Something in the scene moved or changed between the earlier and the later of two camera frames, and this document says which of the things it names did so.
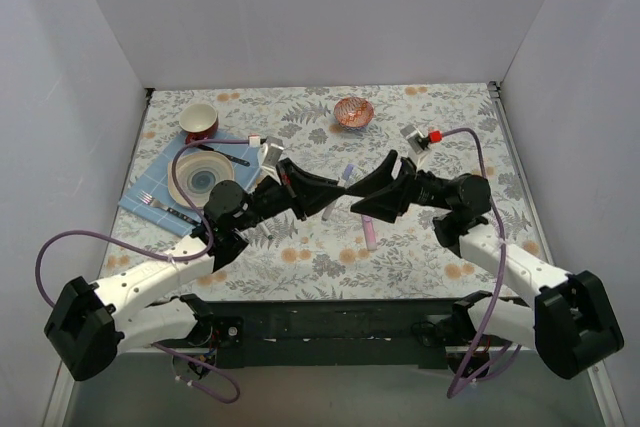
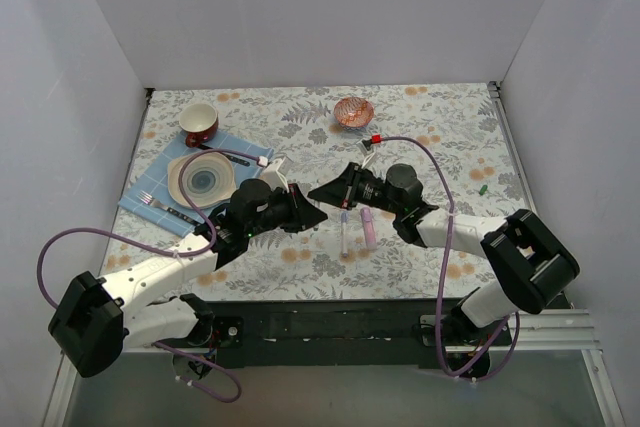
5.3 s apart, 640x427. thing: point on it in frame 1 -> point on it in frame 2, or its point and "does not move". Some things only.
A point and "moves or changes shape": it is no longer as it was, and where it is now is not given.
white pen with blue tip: [332, 207] moves or changes shape
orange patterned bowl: [353, 113] does not move
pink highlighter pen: [369, 231] does not move
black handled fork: [154, 202] does not move
